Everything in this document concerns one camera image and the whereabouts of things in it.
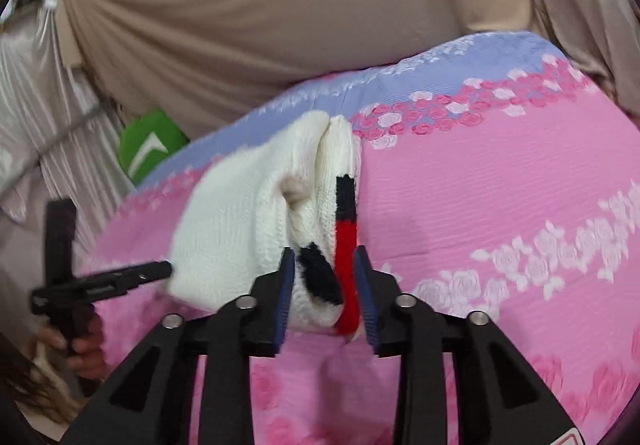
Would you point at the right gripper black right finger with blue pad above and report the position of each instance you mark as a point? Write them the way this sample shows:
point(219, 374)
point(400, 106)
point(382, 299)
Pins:
point(500, 398)

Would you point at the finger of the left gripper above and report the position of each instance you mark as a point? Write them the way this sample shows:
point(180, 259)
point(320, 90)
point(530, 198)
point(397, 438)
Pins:
point(118, 282)

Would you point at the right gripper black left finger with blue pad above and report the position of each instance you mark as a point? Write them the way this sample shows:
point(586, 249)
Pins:
point(148, 398)

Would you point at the white knitted sweater red-black trim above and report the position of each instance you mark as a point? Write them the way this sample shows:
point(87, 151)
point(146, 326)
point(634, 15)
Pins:
point(296, 191)

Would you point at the person's left hand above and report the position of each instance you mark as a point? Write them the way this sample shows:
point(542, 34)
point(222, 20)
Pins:
point(84, 355)

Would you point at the silver pleated curtain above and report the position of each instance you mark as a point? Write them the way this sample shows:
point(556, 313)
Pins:
point(58, 139)

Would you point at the green cushion white mark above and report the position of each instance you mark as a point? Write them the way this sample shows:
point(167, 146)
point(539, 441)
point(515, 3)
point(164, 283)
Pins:
point(147, 142)

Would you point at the pink floral bed sheet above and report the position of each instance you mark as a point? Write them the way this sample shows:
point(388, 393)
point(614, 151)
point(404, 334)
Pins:
point(495, 176)

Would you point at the beige draped fabric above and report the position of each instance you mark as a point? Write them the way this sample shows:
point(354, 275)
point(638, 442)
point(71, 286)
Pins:
point(207, 63)

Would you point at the floral patterned cloth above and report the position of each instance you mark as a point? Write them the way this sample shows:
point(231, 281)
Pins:
point(601, 37)

